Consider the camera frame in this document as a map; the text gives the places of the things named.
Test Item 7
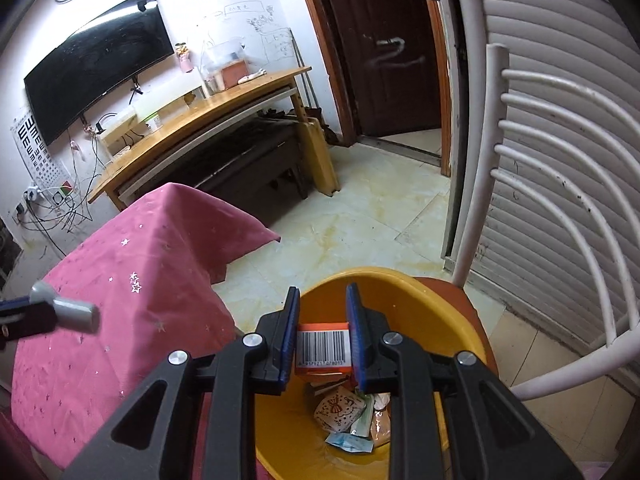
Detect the green snack bag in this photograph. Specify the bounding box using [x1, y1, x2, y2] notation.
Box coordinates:
[349, 394, 374, 439]

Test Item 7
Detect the white desk shelf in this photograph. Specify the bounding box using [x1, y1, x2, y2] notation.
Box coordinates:
[96, 86, 210, 159]

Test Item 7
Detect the wooden desk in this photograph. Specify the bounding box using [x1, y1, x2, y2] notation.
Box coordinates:
[88, 66, 341, 211]

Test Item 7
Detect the white metal chair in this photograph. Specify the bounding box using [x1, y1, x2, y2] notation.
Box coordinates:
[452, 44, 639, 401]

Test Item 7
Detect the cartoon printed white bag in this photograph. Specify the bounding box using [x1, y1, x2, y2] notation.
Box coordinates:
[314, 386, 367, 434]

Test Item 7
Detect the white jar green lid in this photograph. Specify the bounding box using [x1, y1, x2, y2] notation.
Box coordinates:
[144, 113, 163, 132]

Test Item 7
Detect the eye chart poster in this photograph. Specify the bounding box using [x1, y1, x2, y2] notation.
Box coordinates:
[11, 112, 74, 206]

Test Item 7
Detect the orange carton box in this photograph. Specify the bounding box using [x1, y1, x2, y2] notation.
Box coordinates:
[295, 322, 352, 376]

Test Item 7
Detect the pink star tablecloth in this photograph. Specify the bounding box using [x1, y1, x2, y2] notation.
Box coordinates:
[11, 183, 277, 468]

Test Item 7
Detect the dark brown door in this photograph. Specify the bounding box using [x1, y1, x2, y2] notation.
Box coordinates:
[329, 0, 442, 136]

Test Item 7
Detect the pink box on desk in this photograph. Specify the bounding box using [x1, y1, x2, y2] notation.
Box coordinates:
[219, 58, 248, 90]

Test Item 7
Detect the grey white tube bottle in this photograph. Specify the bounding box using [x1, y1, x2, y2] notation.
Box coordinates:
[29, 281, 101, 334]

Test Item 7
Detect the pink wall holder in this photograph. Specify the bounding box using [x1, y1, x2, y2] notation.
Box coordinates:
[175, 42, 194, 73]

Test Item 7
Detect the white power strip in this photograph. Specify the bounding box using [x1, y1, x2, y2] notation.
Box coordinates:
[15, 184, 41, 217]

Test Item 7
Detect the light blue paper receipt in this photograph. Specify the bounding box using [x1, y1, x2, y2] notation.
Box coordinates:
[326, 432, 374, 454]

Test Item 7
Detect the yellow trash bin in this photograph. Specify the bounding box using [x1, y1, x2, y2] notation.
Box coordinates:
[255, 266, 496, 479]

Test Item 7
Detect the black wall television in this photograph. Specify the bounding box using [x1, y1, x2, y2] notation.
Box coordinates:
[24, 0, 174, 144]

